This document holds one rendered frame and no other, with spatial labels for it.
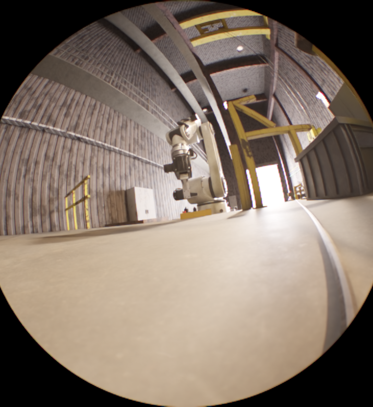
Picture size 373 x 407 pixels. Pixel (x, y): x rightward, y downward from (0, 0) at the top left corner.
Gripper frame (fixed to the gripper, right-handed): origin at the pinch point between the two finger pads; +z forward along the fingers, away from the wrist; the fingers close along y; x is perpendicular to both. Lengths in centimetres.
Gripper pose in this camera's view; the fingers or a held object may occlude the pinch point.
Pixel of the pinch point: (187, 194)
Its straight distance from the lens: 103.8
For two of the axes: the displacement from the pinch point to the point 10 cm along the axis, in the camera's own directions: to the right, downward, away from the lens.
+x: -9.9, 1.5, 0.4
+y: 0.5, 0.7, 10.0
